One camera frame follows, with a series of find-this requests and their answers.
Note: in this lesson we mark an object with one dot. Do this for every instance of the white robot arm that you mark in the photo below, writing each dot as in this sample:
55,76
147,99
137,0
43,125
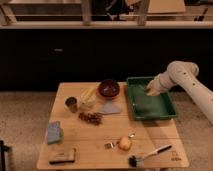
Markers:
184,74

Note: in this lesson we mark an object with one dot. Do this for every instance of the green plastic tray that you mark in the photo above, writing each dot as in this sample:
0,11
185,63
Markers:
148,108

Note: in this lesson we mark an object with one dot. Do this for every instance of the dark red bowl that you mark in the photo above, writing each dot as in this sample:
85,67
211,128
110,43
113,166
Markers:
108,88

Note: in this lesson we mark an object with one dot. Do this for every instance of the bunch of brown grapes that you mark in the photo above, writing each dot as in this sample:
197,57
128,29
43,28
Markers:
92,118

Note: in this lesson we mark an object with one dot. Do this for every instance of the dark metal cup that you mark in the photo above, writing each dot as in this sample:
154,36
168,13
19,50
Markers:
71,103

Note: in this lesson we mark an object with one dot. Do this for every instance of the black white brush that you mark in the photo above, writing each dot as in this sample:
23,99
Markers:
137,161

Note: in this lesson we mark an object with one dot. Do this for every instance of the brown wooden block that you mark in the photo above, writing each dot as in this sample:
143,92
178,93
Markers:
57,157

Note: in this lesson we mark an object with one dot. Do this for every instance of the wooden shelf rail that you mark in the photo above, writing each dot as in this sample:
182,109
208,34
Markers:
106,14

